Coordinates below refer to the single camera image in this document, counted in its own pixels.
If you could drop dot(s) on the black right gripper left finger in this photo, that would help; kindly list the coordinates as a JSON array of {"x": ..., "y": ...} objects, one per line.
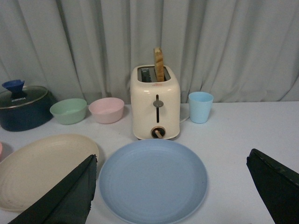
[{"x": 68, "y": 202}]

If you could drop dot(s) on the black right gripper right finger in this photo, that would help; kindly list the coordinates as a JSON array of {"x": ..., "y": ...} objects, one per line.
[{"x": 277, "y": 185}]

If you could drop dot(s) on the pink plate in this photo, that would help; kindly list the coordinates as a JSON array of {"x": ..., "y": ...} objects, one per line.
[{"x": 1, "y": 148}]

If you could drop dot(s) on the cream plate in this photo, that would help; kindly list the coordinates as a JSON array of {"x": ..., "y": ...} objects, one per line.
[{"x": 30, "y": 172}]

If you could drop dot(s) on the blue plate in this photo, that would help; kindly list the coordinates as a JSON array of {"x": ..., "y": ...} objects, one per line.
[{"x": 153, "y": 182}]

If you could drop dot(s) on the green bowl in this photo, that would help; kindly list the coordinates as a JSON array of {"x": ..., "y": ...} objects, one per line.
[{"x": 69, "y": 111}]

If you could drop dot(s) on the pink bowl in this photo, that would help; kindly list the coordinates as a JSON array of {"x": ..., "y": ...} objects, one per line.
[{"x": 107, "y": 110}]

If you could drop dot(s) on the dark blue pot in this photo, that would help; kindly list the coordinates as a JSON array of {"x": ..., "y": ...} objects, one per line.
[{"x": 28, "y": 116}]

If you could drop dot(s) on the light blue cup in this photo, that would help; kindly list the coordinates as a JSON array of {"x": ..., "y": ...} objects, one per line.
[{"x": 200, "y": 104}]

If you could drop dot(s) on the glass pot lid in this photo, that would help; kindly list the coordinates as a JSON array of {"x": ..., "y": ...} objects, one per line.
[{"x": 17, "y": 95}]

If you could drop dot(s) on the cream toaster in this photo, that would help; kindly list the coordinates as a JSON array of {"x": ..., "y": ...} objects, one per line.
[{"x": 155, "y": 105}]

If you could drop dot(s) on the grey curtain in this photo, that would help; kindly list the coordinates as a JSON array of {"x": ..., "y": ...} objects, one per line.
[{"x": 237, "y": 50}]

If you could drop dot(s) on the toast slice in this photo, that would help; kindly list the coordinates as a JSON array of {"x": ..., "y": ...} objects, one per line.
[{"x": 159, "y": 64}]

